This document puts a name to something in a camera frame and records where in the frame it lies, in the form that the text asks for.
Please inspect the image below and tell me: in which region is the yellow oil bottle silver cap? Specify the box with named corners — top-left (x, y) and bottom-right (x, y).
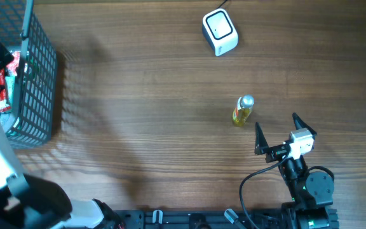
top-left (232, 95), bottom-right (255, 127)

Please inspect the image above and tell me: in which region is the green 3M gloves packet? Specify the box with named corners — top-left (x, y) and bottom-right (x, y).
top-left (6, 76), bottom-right (15, 106)

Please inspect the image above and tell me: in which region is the dark grey mesh basket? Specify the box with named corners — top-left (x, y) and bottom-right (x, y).
top-left (0, 1), bottom-right (58, 149)

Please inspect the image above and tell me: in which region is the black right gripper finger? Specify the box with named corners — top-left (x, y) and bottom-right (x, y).
top-left (254, 122), bottom-right (269, 155)
top-left (292, 113), bottom-right (317, 136)

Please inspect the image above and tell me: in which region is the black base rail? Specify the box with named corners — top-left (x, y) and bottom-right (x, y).
top-left (116, 208), bottom-right (339, 229)

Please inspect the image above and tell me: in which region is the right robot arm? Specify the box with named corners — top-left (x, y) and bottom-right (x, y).
top-left (255, 113), bottom-right (339, 228)

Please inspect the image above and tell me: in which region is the white barcode scanner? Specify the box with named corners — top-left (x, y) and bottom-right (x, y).
top-left (202, 8), bottom-right (239, 57)

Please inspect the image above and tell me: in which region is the red white tube packet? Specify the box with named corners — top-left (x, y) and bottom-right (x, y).
top-left (0, 69), bottom-right (11, 113)

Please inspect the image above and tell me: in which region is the red drink carton cup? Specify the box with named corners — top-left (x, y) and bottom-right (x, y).
top-left (6, 51), bottom-right (20, 77)

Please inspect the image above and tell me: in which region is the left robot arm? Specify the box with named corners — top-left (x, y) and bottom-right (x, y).
top-left (0, 42), bottom-right (124, 228)

